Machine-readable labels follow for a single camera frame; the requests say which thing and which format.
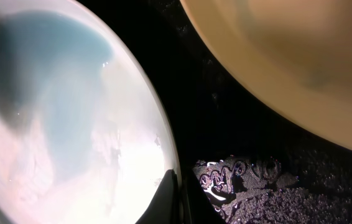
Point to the yellow plate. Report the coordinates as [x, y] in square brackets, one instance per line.
[293, 55]

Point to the round black serving tray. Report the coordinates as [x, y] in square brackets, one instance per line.
[253, 165]

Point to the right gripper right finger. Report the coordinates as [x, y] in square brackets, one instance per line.
[197, 208]

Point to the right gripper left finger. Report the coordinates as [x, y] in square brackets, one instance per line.
[164, 206]

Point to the white plate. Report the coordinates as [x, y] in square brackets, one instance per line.
[83, 135]

